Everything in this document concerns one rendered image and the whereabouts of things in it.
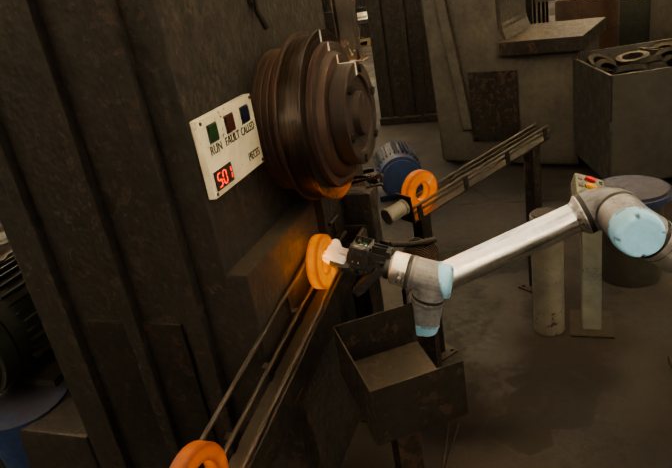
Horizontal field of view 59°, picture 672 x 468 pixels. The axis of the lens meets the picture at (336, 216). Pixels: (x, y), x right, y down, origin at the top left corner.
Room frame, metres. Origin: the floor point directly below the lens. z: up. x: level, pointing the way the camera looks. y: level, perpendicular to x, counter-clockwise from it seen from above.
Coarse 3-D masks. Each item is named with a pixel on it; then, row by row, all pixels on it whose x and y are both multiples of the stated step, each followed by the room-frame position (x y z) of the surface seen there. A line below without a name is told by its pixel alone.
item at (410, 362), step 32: (352, 320) 1.21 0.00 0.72; (384, 320) 1.23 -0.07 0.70; (352, 352) 1.21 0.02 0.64; (384, 352) 1.22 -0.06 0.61; (416, 352) 1.20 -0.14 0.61; (352, 384) 1.10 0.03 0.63; (384, 384) 1.11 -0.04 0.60; (416, 384) 0.97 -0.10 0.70; (448, 384) 0.99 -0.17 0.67; (384, 416) 0.95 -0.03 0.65; (416, 416) 0.97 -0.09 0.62; (448, 416) 0.98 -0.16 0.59; (416, 448) 1.10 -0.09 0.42
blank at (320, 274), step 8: (312, 240) 1.49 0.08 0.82; (320, 240) 1.49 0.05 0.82; (328, 240) 1.54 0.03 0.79; (312, 248) 1.47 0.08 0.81; (320, 248) 1.48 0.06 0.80; (312, 256) 1.45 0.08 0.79; (320, 256) 1.47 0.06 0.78; (312, 264) 1.44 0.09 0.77; (320, 264) 1.46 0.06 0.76; (328, 264) 1.53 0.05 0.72; (312, 272) 1.44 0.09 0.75; (320, 272) 1.45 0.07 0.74; (328, 272) 1.50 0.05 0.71; (312, 280) 1.44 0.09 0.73; (320, 280) 1.44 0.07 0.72; (328, 280) 1.49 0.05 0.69; (320, 288) 1.46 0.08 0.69
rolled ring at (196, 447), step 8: (200, 440) 0.89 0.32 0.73; (184, 448) 0.85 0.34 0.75; (192, 448) 0.85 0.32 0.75; (200, 448) 0.85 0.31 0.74; (208, 448) 0.87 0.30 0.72; (216, 448) 0.89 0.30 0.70; (176, 456) 0.83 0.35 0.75; (184, 456) 0.83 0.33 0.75; (192, 456) 0.83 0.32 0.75; (200, 456) 0.84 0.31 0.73; (208, 456) 0.86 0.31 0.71; (216, 456) 0.88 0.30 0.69; (224, 456) 0.90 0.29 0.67; (176, 464) 0.81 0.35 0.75; (184, 464) 0.81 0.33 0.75; (192, 464) 0.82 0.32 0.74; (200, 464) 0.84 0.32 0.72; (208, 464) 0.88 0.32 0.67; (216, 464) 0.88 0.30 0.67; (224, 464) 0.89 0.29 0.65
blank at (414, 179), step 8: (408, 176) 2.00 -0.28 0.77; (416, 176) 1.99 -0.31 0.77; (424, 176) 2.01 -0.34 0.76; (432, 176) 2.03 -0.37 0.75; (408, 184) 1.97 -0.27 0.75; (416, 184) 1.99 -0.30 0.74; (424, 184) 2.03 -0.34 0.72; (432, 184) 2.03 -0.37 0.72; (408, 192) 1.97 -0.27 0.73; (424, 192) 2.04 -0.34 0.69; (432, 192) 2.03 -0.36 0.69; (416, 200) 1.99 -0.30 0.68; (416, 208) 1.98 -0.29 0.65
